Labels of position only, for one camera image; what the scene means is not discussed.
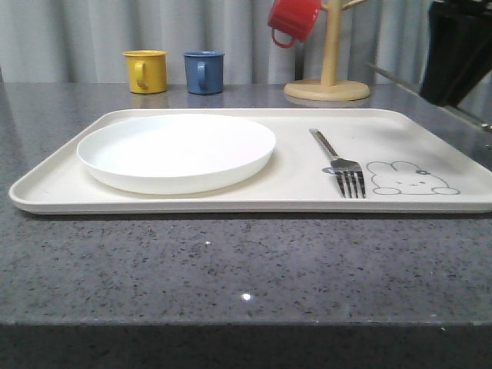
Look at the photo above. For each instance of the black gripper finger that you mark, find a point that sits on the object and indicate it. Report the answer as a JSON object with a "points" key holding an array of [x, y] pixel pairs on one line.
{"points": [[459, 54]]}

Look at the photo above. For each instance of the blue enamel mug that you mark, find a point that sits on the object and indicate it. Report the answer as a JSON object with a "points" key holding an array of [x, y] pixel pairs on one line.
{"points": [[204, 72]]}

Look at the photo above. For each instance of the red enamel mug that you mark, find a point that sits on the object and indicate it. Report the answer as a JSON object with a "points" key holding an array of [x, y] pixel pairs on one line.
{"points": [[295, 18]]}

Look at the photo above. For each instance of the white round plate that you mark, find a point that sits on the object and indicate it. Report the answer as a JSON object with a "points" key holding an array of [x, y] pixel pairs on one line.
{"points": [[177, 153]]}

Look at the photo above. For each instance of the wooden mug tree stand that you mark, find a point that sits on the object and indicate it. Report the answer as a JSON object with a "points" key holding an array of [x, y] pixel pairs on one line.
{"points": [[329, 87]]}

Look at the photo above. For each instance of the yellow enamel mug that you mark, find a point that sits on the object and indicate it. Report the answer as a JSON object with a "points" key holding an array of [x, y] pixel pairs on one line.
{"points": [[147, 73]]}

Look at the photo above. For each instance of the cream rabbit serving tray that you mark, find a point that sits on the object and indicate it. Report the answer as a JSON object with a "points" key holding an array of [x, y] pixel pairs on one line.
{"points": [[406, 168]]}

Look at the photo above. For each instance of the stainless steel fork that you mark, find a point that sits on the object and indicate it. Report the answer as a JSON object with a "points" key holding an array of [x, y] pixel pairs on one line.
{"points": [[348, 173]]}

